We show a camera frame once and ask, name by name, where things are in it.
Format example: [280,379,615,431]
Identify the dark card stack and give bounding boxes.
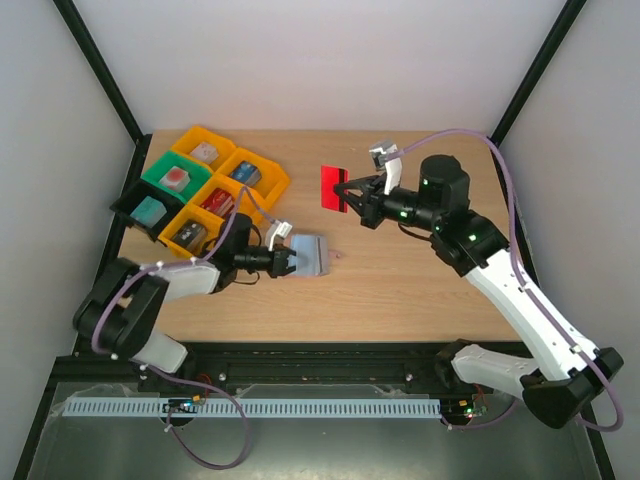
[171,221,208,253]

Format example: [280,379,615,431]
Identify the black bin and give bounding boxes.
[110,179,184,242]

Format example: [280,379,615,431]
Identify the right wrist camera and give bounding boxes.
[369,140,403,195]

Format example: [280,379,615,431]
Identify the yellow bin far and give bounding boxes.
[170,125,237,172]

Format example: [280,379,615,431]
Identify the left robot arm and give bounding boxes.
[73,214,296,374]

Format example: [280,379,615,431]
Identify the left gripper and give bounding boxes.
[235,243,311,278]

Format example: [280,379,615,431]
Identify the teal card stack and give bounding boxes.
[130,196,167,228]

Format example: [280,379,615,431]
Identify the red VIP credit card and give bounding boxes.
[321,165,348,213]

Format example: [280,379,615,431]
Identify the red-dot card stack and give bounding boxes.
[159,166,190,193]

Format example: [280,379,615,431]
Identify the white card stack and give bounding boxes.
[190,141,219,164]

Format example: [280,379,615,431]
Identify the red card stack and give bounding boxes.
[201,188,235,217]

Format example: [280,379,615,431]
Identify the green bin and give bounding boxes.
[142,151,212,204]

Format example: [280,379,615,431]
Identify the slotted cable duct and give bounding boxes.
[62,397,441,419]

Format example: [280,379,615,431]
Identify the pink leather card holder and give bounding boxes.
[289,234,343,278]

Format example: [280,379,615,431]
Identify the yellow bin near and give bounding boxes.
[158,204,224,258]

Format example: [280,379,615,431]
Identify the blue card stack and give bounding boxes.
[229,161,262,187]

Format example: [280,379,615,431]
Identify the yellow bin with red cards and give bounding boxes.
[189,174,264,225]

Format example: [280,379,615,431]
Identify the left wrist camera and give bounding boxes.
[265,220,293,251]

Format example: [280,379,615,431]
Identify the yellow bin with blue cards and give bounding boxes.
[216,148,291,210]

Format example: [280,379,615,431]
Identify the black aluminium frame rail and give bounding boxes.
[49,342,584,384]

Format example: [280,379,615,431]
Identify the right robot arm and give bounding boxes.
[332,155,623,429]

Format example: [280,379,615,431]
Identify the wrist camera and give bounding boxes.
[265,220,293,251]
[369,140,403,195]

